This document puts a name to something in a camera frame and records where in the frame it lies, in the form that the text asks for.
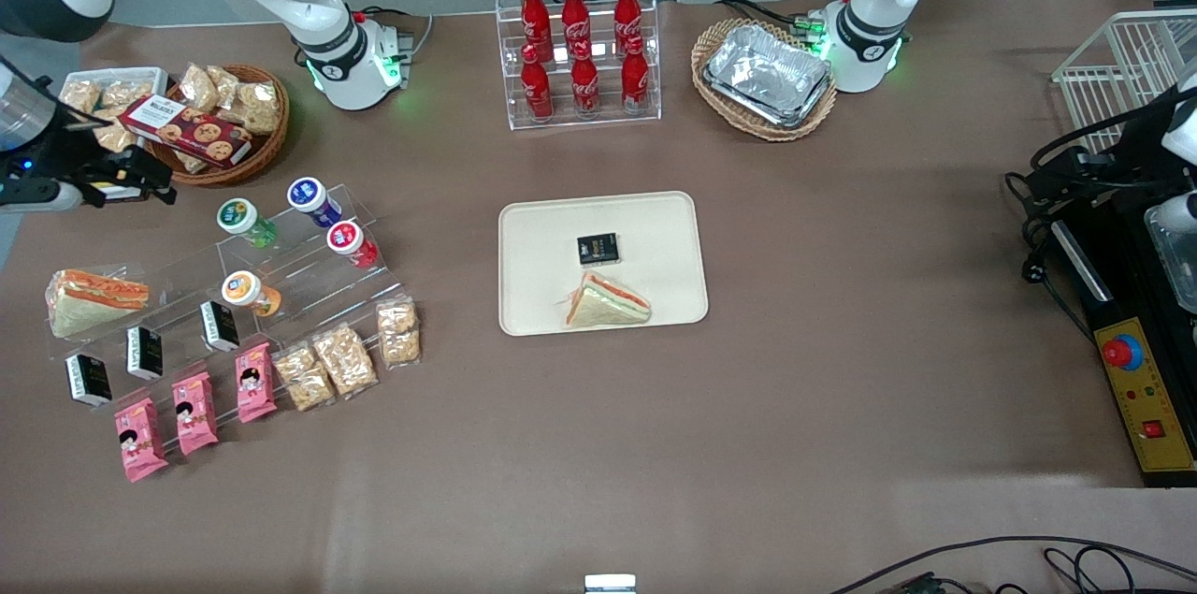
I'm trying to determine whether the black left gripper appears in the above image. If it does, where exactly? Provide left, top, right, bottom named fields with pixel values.
left=1031, top=140, right=1161, bottom=205

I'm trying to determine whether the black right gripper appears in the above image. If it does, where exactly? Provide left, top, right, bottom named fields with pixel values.
left=51, top=143, right=178, bottom=206

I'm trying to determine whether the green gum bottle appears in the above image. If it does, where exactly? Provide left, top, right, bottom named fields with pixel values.
left=216, top=197, right=280, bottom=250

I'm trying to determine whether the orange gum bottle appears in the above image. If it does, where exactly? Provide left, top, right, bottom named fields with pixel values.
left=221, top=269, right=282, bottom=318

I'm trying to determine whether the blue gum bottle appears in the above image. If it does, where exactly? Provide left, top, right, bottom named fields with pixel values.
left=286, top=176, right=344, bottom=229

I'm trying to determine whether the red gum bottle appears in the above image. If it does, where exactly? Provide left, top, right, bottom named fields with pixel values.
left=325, top=219, right=381, bottom=269

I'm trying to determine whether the aluminium foil tray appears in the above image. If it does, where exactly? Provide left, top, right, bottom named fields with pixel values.
left=702, top=23, right=834, bottom=130

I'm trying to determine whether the beige plastic tray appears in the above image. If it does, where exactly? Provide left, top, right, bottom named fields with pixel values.
left=498, top=191, right=710, bottom=337

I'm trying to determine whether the small black gum box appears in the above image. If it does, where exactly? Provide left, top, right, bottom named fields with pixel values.
left=576, top=233, right=620, bottom=268

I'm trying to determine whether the clear bagged puffed snack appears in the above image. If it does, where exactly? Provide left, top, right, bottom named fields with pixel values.
left=273, top=342, right=337, bottom=413
left=60, top=80, right=102, bottom=114
left=92, top=119, right=139, bottom=155
left=178, top=63, right=220, bottom=114
left=99, top=80, right=155, bottom=112
left=234, top=81, right=281, bottom=137
left=206, top=65, right=246, bottom=109
left=311, top=322, right=380, bottom=400
left=376, top=296, right=423, bottom=369

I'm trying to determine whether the red cookie box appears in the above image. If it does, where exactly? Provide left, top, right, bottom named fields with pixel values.
left=119, top=94, right=253, bottom=168

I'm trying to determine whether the white rectangular snack container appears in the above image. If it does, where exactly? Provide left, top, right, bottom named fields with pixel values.
left=59, top=66, right=170, bottom=155

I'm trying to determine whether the black equipment base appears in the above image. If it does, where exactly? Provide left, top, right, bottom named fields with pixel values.
left=1046, top=201, right=1197, bottom=489

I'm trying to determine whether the wicker basket with snacks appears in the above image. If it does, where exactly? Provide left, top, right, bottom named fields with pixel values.
left=142, top=64, right=291, bottom=188

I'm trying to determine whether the clear plastic container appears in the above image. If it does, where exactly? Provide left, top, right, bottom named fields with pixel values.
left=1145, top=203, right=1197, bottom=314

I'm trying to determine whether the wrapped triangle sandwich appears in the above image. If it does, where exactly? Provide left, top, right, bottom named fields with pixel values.
left=45, top=268, right=151, bottom=340
left=564, top=272, right=653, bottom=329

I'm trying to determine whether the black and white box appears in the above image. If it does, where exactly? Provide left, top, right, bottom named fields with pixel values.
left=199, top=300, right=240, bottom=354
left=65, top=354, right=113, bottom=408
left=125, top=326, right=165, bottom=381

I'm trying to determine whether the red emergency stop button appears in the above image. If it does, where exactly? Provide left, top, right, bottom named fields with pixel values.
left=1101, top=334, right=1145, bottom=371

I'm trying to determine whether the clear acrylic step display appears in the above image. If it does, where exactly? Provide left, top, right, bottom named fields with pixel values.
left=45, top=184, right=405, bottom=413

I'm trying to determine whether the pink snack packet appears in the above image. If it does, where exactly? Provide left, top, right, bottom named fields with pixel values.
left=171, top=371, right=220, bottom=456
left=235, top=342, right=278, bottom=425
left=113, top=398, right=170, bottom=484

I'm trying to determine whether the yellow emergency stop box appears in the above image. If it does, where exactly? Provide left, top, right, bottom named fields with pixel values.
left=1093, top=316, right=1197, bottom=476

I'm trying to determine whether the wicker basket with foil trays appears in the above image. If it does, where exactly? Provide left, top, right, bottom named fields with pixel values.
left=691, top=18, right=839, bottom=143

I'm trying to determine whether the red cola bottle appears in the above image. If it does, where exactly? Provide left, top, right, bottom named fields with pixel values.
left=520, top=0, right=553, bottom=52
left=613, top=0, right=644, bottom=48
left=520, top=44, right=555, bottom=122
left=570, top=40, right=601, bottom=117
left=620, top=35, right=652, bottom=114
left=560, top=0, right=592, bottom=51

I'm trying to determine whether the clear acrylic bottle rack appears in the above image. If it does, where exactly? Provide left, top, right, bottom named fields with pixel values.
left=495, top=0, right=663, bottom=132

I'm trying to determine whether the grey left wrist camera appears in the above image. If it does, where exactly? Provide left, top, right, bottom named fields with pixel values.
left=1146, top=192, right=1197, bottom=236

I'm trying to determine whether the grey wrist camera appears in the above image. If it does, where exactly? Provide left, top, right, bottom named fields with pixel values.
left=1146, top=192, right=1197, bottom=236
left=0, top=175, right=83, bottom=214

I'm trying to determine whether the white wire basket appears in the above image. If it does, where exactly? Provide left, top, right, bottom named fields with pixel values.
left=1052, top=9, right=1197, bottom=155

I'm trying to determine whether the black cable with plug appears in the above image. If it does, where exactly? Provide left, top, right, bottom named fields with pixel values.
left=1003, top=168, right=1097, bottom=344

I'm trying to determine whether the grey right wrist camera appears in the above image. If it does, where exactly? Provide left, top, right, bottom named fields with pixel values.
left=0, top=175, right=83, bottom=214

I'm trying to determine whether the grey arm base cable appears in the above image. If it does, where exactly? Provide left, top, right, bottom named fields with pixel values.
left=360, top=7, right=437, bottom=64

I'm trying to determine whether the black arm base cable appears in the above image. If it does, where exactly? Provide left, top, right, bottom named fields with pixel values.
left=715, top=0, right=826, bottom=41

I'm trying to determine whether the long black cable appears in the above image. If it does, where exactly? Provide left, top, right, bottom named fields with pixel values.
left=828, top=535, right=1197, bottom=594

